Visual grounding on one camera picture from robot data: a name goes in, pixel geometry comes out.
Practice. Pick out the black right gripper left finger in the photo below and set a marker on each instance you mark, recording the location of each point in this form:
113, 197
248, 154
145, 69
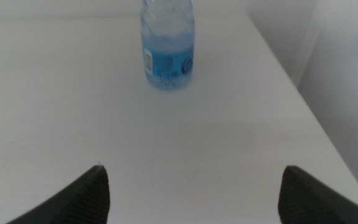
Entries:
82, 199

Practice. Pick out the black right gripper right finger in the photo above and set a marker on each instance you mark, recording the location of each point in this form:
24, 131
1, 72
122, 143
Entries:
303, 202

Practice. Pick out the clear water bottle blue cap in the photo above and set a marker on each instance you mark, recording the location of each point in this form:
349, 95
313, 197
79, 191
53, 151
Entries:
167, 46

